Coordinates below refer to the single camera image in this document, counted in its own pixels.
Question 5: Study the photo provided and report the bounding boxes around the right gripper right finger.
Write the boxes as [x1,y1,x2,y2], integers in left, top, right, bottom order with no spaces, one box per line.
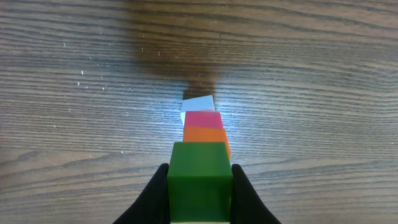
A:
[229,163,282,224]

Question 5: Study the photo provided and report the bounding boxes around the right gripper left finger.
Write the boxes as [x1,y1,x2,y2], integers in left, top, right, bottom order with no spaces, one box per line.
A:
[112,162,172,224]

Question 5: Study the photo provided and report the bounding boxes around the green cube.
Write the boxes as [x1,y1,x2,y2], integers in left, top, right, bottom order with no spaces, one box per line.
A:
[166,141,234,223]

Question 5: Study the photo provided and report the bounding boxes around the orange cube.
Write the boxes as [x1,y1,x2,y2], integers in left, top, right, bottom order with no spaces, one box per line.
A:
[182,125,232,160]

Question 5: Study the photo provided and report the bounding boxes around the pink cube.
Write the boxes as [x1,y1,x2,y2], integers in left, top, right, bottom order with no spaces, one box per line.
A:
[183,110,224,130]

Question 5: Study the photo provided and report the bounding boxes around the white cube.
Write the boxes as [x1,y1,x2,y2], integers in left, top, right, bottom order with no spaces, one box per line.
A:
[180,95,216,126]

